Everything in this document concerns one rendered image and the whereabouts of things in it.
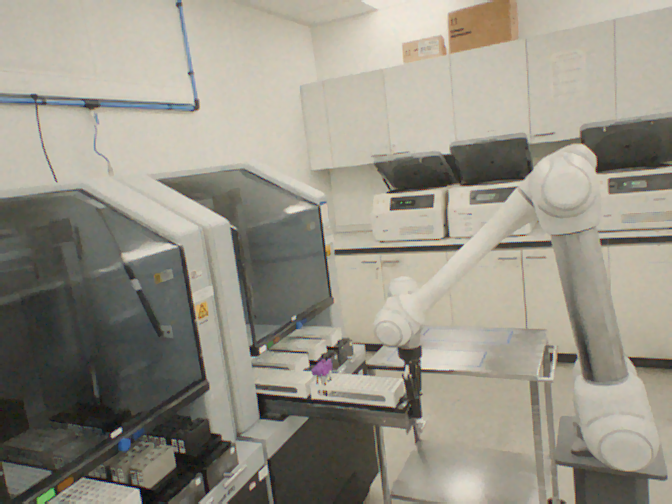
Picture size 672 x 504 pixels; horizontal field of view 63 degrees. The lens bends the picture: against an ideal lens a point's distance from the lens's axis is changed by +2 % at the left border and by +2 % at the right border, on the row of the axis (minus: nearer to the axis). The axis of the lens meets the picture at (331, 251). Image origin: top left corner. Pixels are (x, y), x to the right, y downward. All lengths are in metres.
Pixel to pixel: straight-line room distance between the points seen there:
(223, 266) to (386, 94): 2.84
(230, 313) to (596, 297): 1.06
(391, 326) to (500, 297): 2.61
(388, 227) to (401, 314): 2.67
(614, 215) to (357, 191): 2.09
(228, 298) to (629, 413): 1.14
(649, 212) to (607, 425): 2.52
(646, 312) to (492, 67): 1.90
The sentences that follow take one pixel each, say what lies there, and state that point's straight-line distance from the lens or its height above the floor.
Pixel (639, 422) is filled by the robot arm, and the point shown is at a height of 0.92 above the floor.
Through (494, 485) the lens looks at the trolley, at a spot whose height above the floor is 0.28.
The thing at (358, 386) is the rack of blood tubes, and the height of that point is 0.86.
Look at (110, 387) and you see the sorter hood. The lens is 1.44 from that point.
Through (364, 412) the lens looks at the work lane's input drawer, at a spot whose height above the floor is 0.80.
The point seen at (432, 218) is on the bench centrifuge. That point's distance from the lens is 3.97.
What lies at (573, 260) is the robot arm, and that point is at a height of 1.29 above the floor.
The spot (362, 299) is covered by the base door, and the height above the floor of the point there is 0.45.
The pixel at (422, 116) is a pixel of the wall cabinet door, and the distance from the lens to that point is 4.25.
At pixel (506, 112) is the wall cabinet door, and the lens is 4.12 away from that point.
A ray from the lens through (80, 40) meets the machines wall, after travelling 3.02.
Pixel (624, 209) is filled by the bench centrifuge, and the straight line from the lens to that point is 3.83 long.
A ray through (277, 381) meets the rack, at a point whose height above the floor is 0.86.
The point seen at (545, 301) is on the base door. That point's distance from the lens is 3.97.
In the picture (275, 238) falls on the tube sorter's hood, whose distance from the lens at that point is 1.98.
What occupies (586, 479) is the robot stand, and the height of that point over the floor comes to 0.63.
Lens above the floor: 1.60
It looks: 10 degrees down
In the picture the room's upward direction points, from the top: 7 degrees counter-clockwise
